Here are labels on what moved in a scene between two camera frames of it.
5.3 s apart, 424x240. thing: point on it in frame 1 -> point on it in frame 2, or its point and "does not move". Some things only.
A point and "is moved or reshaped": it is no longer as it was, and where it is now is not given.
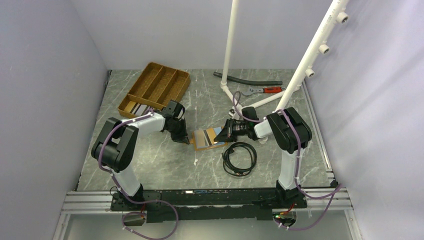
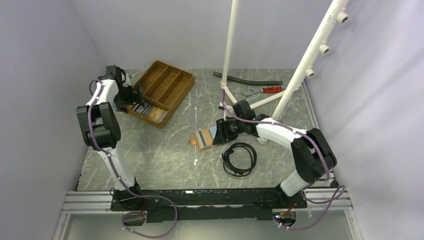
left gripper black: [183, 137] -> [121, 105]
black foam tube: [248, 81] does not move
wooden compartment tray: [157, 85] is moved or reshaped
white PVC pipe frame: [320, 43] does not move
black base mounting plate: [167, 205] does not move
